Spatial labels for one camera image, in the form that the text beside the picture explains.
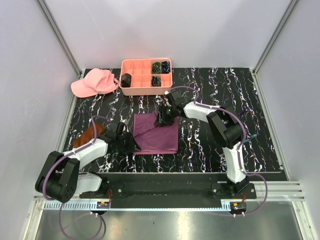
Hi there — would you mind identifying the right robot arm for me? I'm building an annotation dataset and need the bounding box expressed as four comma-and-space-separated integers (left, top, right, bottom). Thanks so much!
154, 90, 249, 199

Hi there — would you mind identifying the brown cloth napkin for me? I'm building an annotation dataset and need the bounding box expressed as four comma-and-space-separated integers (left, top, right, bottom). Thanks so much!
73, 123, 105, 148

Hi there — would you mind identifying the purple cloth napkin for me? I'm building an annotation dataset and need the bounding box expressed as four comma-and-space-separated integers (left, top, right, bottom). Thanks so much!
133, 111, 179, 155

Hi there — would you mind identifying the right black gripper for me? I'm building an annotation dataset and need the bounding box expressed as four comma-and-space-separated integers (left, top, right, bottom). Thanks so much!
153, 103, 177, 128

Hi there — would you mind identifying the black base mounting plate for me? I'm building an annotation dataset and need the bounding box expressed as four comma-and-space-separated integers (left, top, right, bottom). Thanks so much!
80, 173, 257, 211

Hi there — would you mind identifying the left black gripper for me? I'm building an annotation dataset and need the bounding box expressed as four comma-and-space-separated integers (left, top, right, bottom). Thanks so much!
116, 130, 141, 154

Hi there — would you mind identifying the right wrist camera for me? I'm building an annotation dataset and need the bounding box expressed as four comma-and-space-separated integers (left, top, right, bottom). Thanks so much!
164, 90, 186, 107

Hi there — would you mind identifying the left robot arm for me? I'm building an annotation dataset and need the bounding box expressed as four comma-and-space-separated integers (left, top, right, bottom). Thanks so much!
35, 122, 141, 204

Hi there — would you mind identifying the pink divided organizer box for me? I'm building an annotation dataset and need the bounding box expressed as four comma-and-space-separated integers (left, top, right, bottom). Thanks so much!
119, 58, 173, 96

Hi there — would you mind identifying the dark rolled sock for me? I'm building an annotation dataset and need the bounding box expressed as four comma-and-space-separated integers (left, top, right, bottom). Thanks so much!
121, 73, 132, 88

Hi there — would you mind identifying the pink baseball cap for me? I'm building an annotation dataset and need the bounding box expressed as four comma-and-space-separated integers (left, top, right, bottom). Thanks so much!
70, 68, 119, 98

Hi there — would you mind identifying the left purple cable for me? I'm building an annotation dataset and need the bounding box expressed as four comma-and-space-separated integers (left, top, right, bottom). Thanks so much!
41, 115, 107, 240

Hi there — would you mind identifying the silver knife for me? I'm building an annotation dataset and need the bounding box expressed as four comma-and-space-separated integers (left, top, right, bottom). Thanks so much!
244, 133, 257, 143

